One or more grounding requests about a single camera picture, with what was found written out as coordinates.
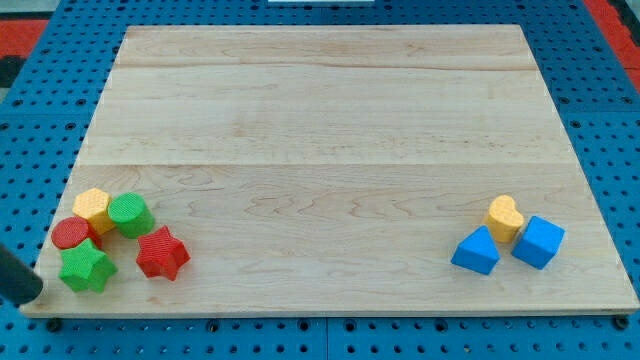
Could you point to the blue triangle block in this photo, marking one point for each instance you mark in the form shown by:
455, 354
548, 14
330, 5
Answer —
477, 252

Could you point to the blue cube block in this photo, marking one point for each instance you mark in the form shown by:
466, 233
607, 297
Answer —
539, 243

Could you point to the wooden board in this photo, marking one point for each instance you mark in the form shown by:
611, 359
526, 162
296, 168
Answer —
332, 171

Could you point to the red star block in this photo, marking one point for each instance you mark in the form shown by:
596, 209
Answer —
161, 254

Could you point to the yellow heart block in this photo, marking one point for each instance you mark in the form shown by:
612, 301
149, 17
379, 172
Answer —
503, 219

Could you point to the green cylinder block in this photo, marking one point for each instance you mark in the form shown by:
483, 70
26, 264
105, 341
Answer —
131, 215

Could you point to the yellow hexagon block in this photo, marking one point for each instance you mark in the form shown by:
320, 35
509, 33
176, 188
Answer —
92, 205

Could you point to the green star block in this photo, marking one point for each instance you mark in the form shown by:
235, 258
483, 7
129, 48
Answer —
86, 268

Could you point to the red cylinder block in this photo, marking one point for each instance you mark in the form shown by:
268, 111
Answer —
72, 231

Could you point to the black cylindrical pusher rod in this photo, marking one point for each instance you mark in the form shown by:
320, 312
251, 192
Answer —
19, 283

